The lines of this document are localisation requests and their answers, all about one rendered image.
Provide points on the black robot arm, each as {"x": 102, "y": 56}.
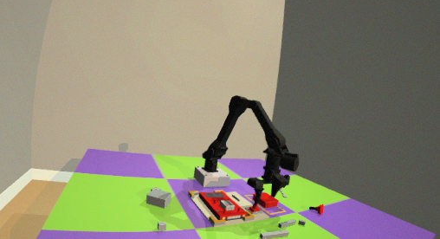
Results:
{"x": 280, "y": 155}

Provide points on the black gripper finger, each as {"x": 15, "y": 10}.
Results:
{"x": 274, "y": 190}
{"x": 258, "y": 192}

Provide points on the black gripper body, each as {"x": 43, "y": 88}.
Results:
{"x": 257, "y": 183}

